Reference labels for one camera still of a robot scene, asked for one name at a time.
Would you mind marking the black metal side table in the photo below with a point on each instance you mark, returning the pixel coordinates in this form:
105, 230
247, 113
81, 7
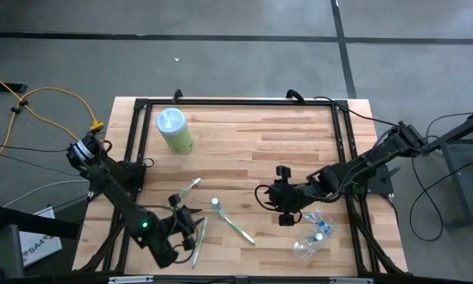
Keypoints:
465, 173

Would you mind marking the blue white toothbrush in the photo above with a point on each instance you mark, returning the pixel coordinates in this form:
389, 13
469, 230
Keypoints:
323, 226

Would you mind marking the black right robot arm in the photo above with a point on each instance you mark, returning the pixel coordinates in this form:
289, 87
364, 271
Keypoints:
362, 165

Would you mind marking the green white toothbrush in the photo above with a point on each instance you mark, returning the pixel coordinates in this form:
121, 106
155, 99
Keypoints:
190, 188
200, 244
238, 229

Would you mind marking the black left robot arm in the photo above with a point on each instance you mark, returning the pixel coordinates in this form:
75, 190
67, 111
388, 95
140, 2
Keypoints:
113, 185

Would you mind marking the clear plastic container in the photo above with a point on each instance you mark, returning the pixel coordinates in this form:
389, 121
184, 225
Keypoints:
311, 250

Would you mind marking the black floor stand foot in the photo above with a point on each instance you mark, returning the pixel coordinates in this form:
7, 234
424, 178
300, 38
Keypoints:
5, 87

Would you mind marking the silver aluminium extrusion bar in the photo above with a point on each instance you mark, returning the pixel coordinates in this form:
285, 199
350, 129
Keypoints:
130, 279
350, 281

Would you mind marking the green disinfecting wipes canister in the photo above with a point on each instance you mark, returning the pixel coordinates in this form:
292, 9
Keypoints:
175, 132

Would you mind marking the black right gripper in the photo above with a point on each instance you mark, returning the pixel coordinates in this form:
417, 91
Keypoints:
289, 197

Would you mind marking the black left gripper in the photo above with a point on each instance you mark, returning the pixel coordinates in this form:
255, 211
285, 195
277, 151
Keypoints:
182, 223

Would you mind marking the white printed box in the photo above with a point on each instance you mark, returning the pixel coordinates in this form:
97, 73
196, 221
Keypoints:
38, 240

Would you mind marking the black aluminium table frame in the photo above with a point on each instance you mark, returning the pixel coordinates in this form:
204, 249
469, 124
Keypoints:
240, 102

